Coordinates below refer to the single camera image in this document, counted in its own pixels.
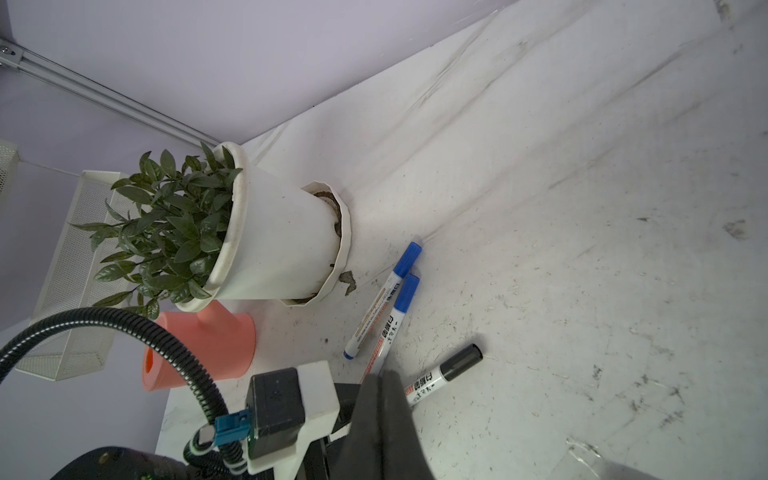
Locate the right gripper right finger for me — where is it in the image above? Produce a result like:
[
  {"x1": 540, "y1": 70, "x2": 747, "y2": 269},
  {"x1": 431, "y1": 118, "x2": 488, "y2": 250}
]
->
[{"x1": 380, "y1": 371, "x2": 434, "y2": 479}]

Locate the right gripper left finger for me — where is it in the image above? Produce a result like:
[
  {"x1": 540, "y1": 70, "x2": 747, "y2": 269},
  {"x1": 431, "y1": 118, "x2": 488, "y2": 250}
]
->
[{"x1": 331, "y1": 372, "x2": 388, "y2": 480}]

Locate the white marker pen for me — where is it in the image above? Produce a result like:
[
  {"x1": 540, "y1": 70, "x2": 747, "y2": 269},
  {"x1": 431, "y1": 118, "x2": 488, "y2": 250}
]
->
[
  {"x1": 363, "y1": 274, "x2": 420, "y2": 377},
  {"x1": 405, "y1": 343, "x2": 483, "y2": 407},
  {"x1": 343, "y1": 242, "x2": 422, "y2": 360}
]

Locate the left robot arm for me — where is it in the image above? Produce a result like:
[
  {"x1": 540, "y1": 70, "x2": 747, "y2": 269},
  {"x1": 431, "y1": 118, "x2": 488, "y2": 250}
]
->
[{"x1": 53, "y1": 446, "x2": 248, "y2": 480}]

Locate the pink watering can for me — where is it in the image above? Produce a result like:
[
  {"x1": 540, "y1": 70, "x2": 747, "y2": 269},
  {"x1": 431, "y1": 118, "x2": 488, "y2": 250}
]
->
[{"x1": 142, "y1": 301, "x2": 257, "y2": 392}]

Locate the white plant saucer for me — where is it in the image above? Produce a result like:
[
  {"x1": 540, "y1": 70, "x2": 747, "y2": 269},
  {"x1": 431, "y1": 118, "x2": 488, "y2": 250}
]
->
[{"x1": 280, "y1": 181, "x2": 353, "y2": 308}]

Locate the potted green plant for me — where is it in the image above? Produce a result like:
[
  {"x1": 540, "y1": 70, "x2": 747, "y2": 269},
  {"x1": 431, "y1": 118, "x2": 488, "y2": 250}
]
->
[{"x1": 82, "y1": 142, "x2": 343, "y2": 319}]

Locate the lower white mesh shelf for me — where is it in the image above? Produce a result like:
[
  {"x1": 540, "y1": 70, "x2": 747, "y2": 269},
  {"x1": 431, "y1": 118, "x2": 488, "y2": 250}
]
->
[{"x1": 16, "y1": 170, "x2": 135, "y2": 381}]

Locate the white mesh shelf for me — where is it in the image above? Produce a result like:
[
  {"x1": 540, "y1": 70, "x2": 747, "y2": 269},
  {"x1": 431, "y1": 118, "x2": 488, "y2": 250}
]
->
[
  {"x1": 16, "y1": 170, "x2": 135, "y2": 381},
  {"x1": 0, "y1": 140, "x2": 20, "y2": 205}
]

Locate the upper white mesh shelf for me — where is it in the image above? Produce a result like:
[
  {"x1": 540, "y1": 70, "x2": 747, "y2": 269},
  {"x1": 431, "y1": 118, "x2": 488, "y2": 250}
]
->
[{"x1": 0, "y1": 140, "x2": 20, "y2": 205}]

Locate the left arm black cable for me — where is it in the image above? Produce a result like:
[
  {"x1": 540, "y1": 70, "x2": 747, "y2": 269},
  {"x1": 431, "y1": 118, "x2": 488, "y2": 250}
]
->
[{"x1": 0, "y1": 307, "x2": 232, "y2": 427}]

